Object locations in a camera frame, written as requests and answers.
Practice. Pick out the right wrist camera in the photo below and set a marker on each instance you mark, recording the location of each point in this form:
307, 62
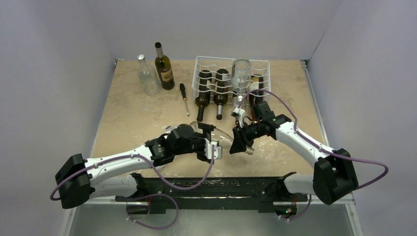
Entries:
238, 114

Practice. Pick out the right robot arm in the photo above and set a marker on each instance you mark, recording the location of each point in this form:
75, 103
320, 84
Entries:
333, 173

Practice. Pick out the black handled screwdriver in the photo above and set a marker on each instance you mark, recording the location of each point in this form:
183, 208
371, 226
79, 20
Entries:
183, 93

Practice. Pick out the red bottle gold foil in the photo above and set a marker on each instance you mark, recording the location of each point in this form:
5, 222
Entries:
256, 96

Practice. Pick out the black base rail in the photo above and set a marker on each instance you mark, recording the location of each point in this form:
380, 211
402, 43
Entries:
153, 195

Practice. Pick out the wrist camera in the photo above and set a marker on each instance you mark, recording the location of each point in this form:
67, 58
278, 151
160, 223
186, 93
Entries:
213, 150
238, 114

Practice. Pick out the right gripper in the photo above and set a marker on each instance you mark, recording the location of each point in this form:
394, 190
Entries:
238, 138

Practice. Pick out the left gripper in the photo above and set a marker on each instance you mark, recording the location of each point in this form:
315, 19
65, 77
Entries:
203, 136

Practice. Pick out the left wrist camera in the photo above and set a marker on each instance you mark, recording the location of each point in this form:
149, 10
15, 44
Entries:
213, 150

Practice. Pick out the tall clear bottle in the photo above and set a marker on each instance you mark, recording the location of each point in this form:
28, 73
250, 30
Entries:
224, 139

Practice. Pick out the dark green lower bottle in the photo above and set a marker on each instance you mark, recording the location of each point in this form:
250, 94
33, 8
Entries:
202, 100

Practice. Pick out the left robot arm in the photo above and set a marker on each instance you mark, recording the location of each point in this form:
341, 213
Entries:
81, 179

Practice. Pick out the dark bottle silver collar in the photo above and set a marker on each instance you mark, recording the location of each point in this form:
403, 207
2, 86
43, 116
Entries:
220, 96

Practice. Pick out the white wire wine rack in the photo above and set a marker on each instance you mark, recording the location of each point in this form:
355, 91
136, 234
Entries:
206, 68

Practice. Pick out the dark labelled wine bottle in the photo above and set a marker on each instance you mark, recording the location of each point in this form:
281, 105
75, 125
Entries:
164, 68

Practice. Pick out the clear bottle silver cap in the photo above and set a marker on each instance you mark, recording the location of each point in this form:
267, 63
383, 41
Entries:
147, 77

